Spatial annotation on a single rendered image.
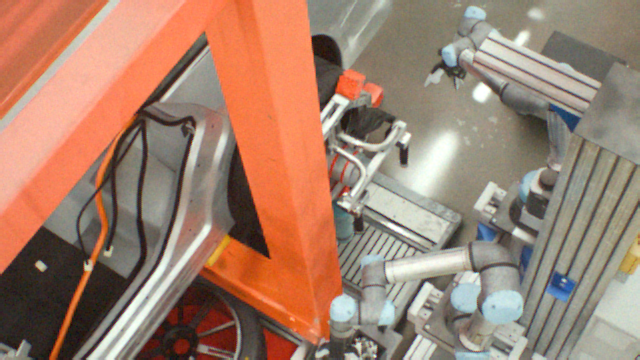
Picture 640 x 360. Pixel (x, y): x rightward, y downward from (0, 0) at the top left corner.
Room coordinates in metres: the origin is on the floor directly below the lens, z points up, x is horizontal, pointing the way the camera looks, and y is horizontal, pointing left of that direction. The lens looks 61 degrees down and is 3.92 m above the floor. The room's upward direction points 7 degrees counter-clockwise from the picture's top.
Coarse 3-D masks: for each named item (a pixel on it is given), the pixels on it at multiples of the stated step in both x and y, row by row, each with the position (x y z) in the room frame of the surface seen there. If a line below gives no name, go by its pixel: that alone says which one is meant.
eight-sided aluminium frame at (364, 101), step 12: (336, 96) 1.88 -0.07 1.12; (360, 96) 1.92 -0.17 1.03; (336, 108) 1.84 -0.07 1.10; (348, 108) 1.84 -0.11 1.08; (360, 108) 1.98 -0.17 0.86; (324, 120) 1.79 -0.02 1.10; (336, 120) 1.78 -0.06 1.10; (324, 132) 1.73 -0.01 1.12; (348, 144) 1.92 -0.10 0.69; (336, 192) 1.74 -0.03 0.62
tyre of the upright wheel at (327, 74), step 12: (324, 60) 2.10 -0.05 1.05; (324, 72) 1.98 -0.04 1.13; (336, 72) 1.99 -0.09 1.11; (324, 84) 1.91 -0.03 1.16; (336, 84) 1.94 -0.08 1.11; (324, 96) 1.87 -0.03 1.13; (348, 132) 1.98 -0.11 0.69; (240, 156) 1.71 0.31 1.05; (240, 168) 1.68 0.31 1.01; (228, 180) 1.69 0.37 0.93; (240, 180) 1.67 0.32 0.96; (228, 192) 1.68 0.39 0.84; (240, 192) 1.65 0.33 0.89; (252, 204) 1.62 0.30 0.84
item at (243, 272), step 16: (224, 256) 1.49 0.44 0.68; (240, 256) 1.48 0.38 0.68; (256, 256) 1.47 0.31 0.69; (208, 272) 1.46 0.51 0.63; (224, 272) 1.42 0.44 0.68; (240, 272) 1.42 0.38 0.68; (256, 272) 1.39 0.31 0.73; (272, 272) 1.36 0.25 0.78; (224, 288) 1.42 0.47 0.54; (240, 288) 1.35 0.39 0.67; (256, 288) 1.33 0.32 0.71; (272, 288) 1.27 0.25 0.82; (256, 304) 1.31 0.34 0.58; (272, 304) 1.27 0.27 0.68; (288, 320) 1.21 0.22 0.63
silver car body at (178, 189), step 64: (320, 0) 2.13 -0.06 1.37; (384, 0) 2.48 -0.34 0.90; (192, 64) 1.67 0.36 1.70; (0, 128) 1.35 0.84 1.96; (128, 128) 1.63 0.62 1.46; (192, 128) 1.59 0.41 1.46; (128, 192) 1.65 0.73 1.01; (192, 192) 1.52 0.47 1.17; (64, 256) 1.52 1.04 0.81; (128, 256) 1.49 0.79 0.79; (192, 256) 1.41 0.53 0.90; (0, 320) 1.29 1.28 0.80; (64, 320) 1.25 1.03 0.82; (128, 320) 1.17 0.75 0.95
